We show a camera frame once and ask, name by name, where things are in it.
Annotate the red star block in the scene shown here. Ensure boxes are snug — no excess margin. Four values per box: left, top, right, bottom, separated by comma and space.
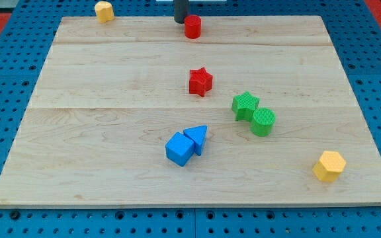
189, 67, 213, 97

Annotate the green star block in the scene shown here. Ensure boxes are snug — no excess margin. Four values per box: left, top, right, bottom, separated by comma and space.
232, 91, 260, 122

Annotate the blue triangle block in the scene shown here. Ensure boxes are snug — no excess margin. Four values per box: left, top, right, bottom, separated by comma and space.
183, 125, 208, 156

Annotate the blue cube block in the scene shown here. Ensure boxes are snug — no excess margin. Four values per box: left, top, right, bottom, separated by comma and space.
165, 132, 194, 167

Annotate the light wooden board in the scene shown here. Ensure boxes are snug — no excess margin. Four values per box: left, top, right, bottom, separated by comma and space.
0, 16, 381, 209

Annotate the green cylinder block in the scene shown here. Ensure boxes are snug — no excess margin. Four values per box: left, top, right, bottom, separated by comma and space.
250, 108, 276, 137

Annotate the red cylinder block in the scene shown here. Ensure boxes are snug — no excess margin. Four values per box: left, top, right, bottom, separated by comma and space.
184, 15, 202, 39

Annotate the yellow rounded block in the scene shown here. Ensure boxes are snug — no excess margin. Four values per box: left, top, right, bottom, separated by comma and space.
94, 1, 115, 23

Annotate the yellow hexagon block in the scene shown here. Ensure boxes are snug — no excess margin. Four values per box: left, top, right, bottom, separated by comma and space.
312, 151, 347, 182

